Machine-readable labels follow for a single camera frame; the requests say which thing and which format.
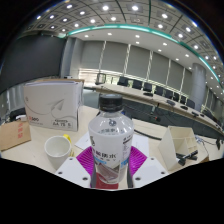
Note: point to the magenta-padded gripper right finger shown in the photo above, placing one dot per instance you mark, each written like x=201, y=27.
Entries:
x=150, y=170

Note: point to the group of ceiling lights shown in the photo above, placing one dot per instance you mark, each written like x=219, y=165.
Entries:
x=134, y=7

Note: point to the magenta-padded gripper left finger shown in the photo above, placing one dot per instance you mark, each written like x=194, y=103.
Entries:
x=71, y=170

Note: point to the white divided organizer box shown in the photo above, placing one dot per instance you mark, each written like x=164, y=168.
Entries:
x=176, y=140

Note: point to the long curved conference desk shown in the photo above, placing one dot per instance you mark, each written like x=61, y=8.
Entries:
x=133, y=95

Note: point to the white mug with yellow print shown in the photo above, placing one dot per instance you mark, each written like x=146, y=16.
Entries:
x=57, y=150

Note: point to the row of black office chairs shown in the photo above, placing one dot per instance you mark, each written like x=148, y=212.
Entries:
x=146, y=87

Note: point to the brown paper envelope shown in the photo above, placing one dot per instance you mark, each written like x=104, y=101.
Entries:
x=13, y=135

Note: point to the white paper carton box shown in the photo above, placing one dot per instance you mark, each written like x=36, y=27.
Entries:
x=50, y=105

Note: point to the clear water bottle black cap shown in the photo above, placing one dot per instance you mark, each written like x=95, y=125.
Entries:
x=111, y=140

